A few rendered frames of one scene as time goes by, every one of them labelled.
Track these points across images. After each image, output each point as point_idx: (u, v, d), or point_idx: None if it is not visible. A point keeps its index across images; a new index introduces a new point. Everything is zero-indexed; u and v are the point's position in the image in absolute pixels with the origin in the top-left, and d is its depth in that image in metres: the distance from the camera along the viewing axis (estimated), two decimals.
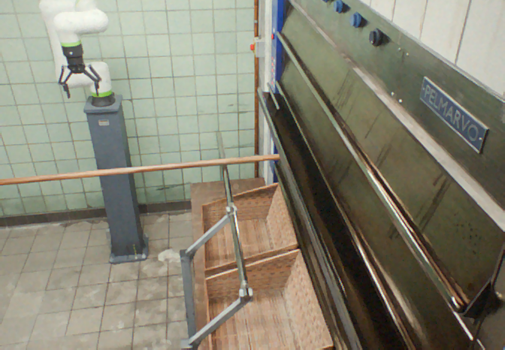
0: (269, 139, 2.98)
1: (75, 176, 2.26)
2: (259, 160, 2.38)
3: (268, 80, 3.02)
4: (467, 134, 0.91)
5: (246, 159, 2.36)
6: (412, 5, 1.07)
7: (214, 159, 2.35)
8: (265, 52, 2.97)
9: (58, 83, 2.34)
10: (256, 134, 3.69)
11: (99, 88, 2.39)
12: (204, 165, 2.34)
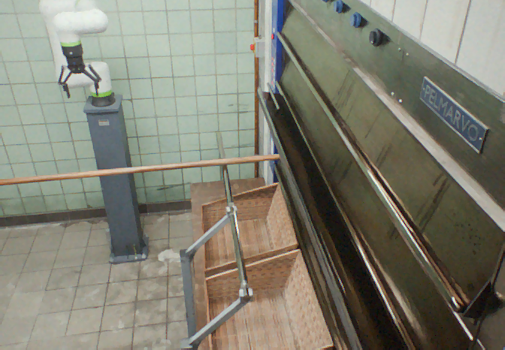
0: (269, 139, 2.98)
1: (75, 176, 2.26)
2: (259, 160, 2.38)
3: (268, 80, 3.02)
4: (467, 134, 0.91)
5: (246, 159, 2.36)
6: (412, 5, 1.07)
7: (214, 159, 2.35)
8: (265, 52, 2.97)
9: (58, 83, 2.34)
10: (256, 134, 3.69)
11: (98, 88, 2.39)
12: (204, 165, 2.34)
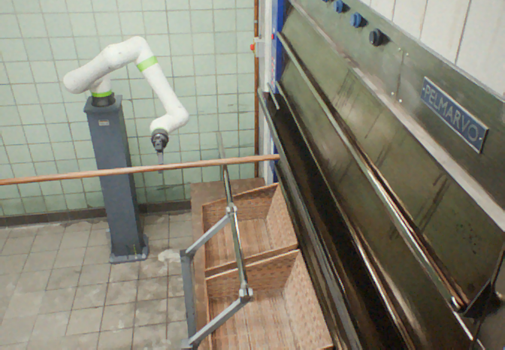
0: (269, 139, 2.98)
1: (75, 176, 2.26)
2: (259, 160, 2.38)
3: (268, 80, 3.02)
4: (467, 134, 0.91)
5: (246, 159, 2.36)
6: (412, 5, 1.07)
7: (214, 159, 2.35)
8: (265, 52, 2.97)
9: None
10: (256, 134, 3.69)
11: (157, 143, 2.37)
12: (204, 165, 2.34)
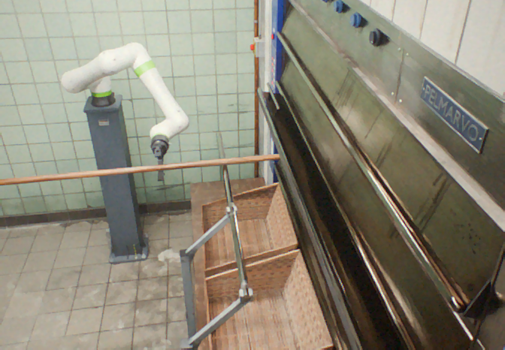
0: (269, 139, 2.98)
1: (75, 176, 2.26)
2: (259, 160, 2.38)
3: (268, 80, 3.02)
4: (467, 134, 0.91)
5: (246, 159, 2.36)
6: (412, 5, 1.07)
7: (214, 159, 2.35)
8: (265, 52, 2.97)
9: None
10: (256, 134, 3.69)
11: (156, 150, 2.31)
12: (204, 165, 2.34)
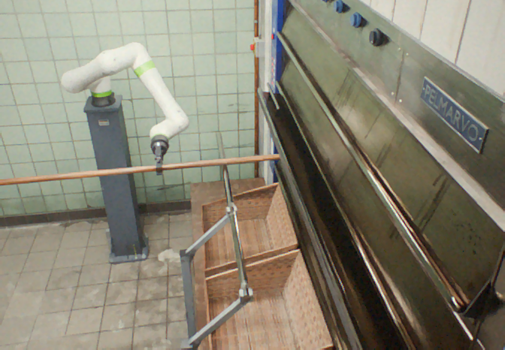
0: (269, 139, 2.98)
1: (75, 176, 2.26)
2: (259, 160, 2.38)
3: (268, 80, 3.02)
4: (467, 134, 0.91)
5: (246, 159, 2.36)
6: (412, 5, 1.07)
7: (214, 159, 2.35)
8: (265, 52, 2.97)
9: None
10: (256, 134, 3.69)
11: (157, 161, 2.31)
12: (204, 165, 2.34)
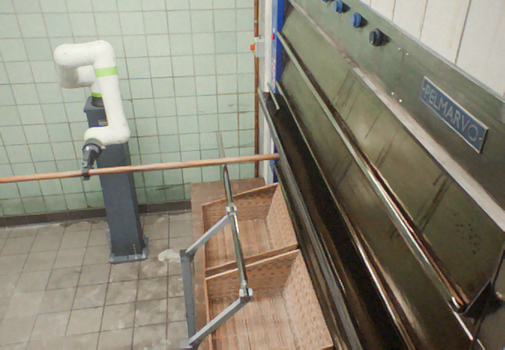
0: (269, 139, 2.98)
1: (10, 179, 2.21)
2: (204, 164, 2.34)
3: (268, 80, 3.02)
4: (467, 134, 0.91)
5: (190, 164, 2.32)
6: (412, 5, 1.07)
7: (157, 163, 2.31)
8: (265, 52, 2.97)
9: None
10: (256, 134, 3.69)
11: (84, 166, 2.26)
12: (146, 170, 2.30)
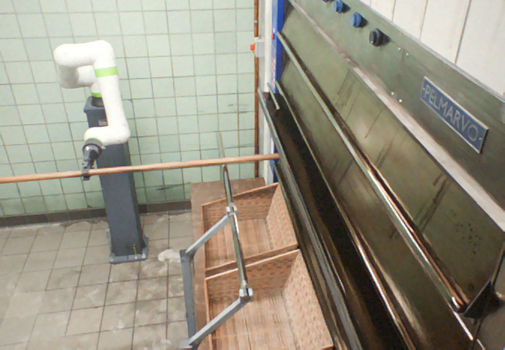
0: (269, 139, 2.98)
1: (10, 180, 2.21)
2: (204, 164, 2.34)
3: (268, 80, 3.02)
4: (467, 134, 0.91)
5: (190, 164, 2.32)
6: (412, 5, 1.07)
7: (157, 164, 2.31)
8: (265, 52, 2.97)
9: None
10: (256, 134, 3.69)
11: (84, 166, 2.26)
12: (146, 170, 2.30)
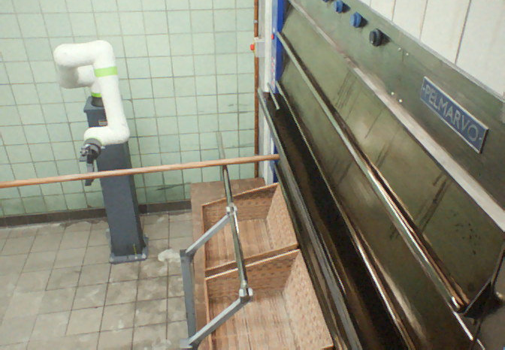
0: (269, 139, 2.98)
1: (11, 184, 2.22)
2: (204, 166, 2.34)
3: (268, 80, 3.02)
4: (467, 134, 0.91)
5: (190, 165, 2.33)
6: (412, 5, 1.07)
7: (157, 166, 2.32)
8: (265, 52, 2.97)
9: None
10: (256, 134, 3.69)
11: (82, 154, 2.25)
12: (146, 172, 2.30)
